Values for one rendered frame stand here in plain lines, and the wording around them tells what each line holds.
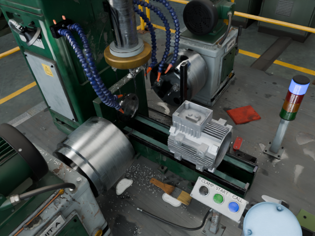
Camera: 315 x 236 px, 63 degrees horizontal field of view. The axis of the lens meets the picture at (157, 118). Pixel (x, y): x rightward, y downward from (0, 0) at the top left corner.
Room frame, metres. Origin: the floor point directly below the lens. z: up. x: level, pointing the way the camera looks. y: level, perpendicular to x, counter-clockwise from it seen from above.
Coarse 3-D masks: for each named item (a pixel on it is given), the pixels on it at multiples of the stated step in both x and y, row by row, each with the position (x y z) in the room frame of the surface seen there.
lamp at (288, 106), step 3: (285, 99) 0.77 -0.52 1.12; (285, 102) 0.77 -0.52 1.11; (288, 102) 0.75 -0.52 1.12; (285, 105) 0.76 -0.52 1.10; (288, 105) 0.75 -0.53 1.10; (291, 105) 0.74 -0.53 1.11; (294, 105) 0.74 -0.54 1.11; (297, 105) 0.74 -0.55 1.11; (285, 108) 0.76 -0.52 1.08; (288, 108) 0.75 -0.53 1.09; (291, 108) 0.74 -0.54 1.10; (294, 108) 0.74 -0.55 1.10; (297, 108) 0.74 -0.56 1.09; (288, 111) 0.74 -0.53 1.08; (291, 111) 0.74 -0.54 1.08; (294, 111) 0.74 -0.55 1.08
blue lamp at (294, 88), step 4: (292, 80) 0.78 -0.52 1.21; (292, 84) 0.76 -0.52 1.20; (296, 84) 0.75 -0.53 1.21; (308, 84) 0.75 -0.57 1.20; (292, 88) 0.76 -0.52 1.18; (296, 88) 0.75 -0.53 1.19; (300, 88) 0.74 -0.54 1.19; (304, 88) 0.74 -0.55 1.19; (292, 92) 0.75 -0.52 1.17; (296, 92) 0.74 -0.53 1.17; (300, 92) 0.74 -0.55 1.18; (304, 92) 0.74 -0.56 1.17
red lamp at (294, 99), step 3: (288, 90) 0.78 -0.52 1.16; (288, 93) 0.77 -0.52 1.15; (291, 93) 0.76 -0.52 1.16; (288, 96) 0.76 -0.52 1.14; (291, 96) 0.75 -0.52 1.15; (294, 96) 0.74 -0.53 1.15; (297, 96) 0.74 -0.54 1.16; (300, 96) 0.74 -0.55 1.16; (303, 96) 0.75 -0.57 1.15; (288, 99) 0.76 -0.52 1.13; (291, 99) 0.75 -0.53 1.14; (294, 99) 0.74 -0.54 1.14; (297, 99) 0.74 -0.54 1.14; (300, 99) 0.74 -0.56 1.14; (291, 102) 0.75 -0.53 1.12; (294, 102) 0.74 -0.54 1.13; (297, 102) 0.74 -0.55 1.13; (300, 102) 0.74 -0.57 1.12
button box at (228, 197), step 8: (200, 184) 0.45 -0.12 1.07; (208, 184) 0.44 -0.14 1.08; (192, 192) 0.43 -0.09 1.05; (208, 192) 0.42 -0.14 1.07; (216, 192) 0.41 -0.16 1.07; (224, 192) 0.41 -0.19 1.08; (200, 200) 0.40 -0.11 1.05; (208, 200) 0.40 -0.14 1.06; (224, 200) 0.39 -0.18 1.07; (232, 200) 0.38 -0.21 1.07; (240, 200) 0.38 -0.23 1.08; (216, 208) 0.37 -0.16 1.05; (224, 208) 0.37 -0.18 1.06; (240, 208) 0.36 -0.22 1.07; (232, 216) 0.34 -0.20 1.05; (240, 216) 0.34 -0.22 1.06
